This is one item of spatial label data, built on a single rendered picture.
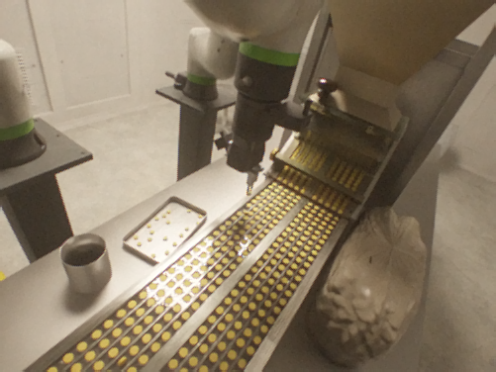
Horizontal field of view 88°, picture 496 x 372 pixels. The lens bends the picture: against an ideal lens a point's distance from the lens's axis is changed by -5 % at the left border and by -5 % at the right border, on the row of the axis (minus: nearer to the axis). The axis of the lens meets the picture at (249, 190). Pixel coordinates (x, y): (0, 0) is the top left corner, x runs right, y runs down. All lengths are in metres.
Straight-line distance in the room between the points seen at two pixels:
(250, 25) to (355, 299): 0.43
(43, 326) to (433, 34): 0.84
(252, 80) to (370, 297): 0.39
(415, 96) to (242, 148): 0.56
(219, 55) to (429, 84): 0.61
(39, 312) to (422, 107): 1.01
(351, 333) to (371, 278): 0.10
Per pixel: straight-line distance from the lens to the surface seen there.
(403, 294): 0.56
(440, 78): 0.88
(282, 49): 0.41
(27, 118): 0.77
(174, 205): 0.79
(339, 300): 0.52
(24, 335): 0.64
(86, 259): 0.68
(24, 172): 0.76
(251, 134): 0.46
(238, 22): 0.28
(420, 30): 0.58
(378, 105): 0.65
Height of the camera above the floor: 1.34
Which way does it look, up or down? 38 degrees down
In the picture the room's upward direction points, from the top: 14 degrees clockwise
